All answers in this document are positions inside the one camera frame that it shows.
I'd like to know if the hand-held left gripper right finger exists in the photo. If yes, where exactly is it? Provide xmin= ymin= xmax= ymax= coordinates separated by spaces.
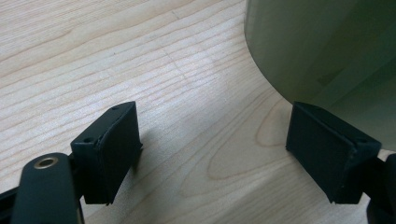
xmin=285 ymin=101 xmax=382 ymax=204

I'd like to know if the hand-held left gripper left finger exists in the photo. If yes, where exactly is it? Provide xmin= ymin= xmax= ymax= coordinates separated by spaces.
xmin=70 ymin=101 xmax=144 ymax=206

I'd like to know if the pale green trash bin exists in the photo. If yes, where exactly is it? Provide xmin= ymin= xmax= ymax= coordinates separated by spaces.
xmin=243 ymin=0 xmax=396 ymax=153

